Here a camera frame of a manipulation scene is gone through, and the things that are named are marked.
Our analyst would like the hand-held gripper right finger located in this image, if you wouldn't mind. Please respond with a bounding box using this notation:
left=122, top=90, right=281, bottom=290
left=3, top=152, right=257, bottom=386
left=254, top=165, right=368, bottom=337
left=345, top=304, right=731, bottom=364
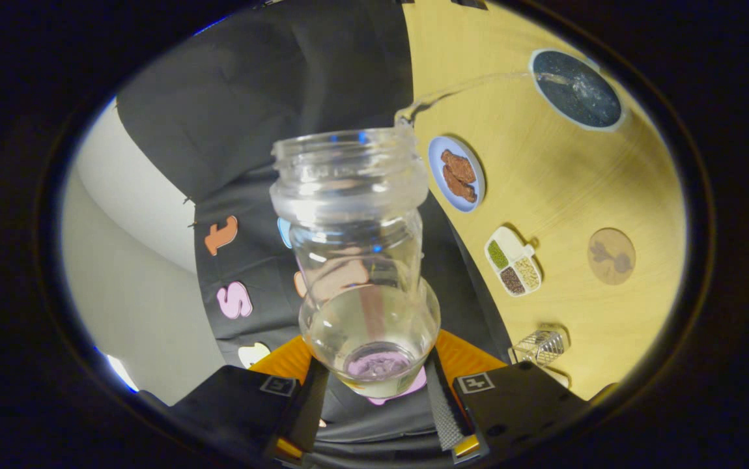
left=424, top=329, right=593, bottom=464

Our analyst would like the dark blue speckled cup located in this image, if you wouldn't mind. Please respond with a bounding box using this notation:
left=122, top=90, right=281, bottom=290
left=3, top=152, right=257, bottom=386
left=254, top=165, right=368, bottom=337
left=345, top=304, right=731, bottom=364
left=529, top=48, right=626, bottom=133

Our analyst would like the ceiling light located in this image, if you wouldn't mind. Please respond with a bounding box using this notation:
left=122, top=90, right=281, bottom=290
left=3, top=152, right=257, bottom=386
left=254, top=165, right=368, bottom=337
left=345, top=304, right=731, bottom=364
left=94, top=348, right=139, bottom=393

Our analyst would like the round brown coaster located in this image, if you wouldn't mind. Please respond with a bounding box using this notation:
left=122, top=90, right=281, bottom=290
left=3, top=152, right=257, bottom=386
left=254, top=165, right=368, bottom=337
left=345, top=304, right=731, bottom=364
left=587, top=227, right=637, bottom=286

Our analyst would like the clear glass bottle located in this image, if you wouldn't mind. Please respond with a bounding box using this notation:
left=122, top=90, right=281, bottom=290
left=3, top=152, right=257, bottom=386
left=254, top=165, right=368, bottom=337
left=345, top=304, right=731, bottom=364
left=269, top=124, right=442, bottom=399

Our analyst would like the white divided grain dish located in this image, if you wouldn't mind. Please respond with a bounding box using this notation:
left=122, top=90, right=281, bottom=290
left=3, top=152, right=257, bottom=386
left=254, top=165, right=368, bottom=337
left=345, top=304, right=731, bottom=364
left=484, top=225, right=543, bottom=298

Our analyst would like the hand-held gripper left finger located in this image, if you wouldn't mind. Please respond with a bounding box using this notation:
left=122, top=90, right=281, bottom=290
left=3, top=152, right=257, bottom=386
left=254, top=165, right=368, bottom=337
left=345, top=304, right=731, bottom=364
left=140, top=335, right=331, bottom=464

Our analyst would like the brown meat slice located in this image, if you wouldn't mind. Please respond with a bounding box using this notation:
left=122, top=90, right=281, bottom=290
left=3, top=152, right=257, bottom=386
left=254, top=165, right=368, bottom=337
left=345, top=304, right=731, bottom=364
left=441, top=149, right=477, bottom=185
left=443, top=164, right=478, bottom=204

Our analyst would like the wooden table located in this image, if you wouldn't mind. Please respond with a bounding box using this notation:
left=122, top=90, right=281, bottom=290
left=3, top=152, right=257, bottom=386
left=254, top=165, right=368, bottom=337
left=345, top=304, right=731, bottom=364
left=401, top=0, right=686, bottom=401

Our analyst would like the light blue plate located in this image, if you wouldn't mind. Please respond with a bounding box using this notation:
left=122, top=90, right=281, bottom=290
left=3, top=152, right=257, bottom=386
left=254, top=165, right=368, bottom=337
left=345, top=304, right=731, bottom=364
left=427, top=135, right=486, bottom=214

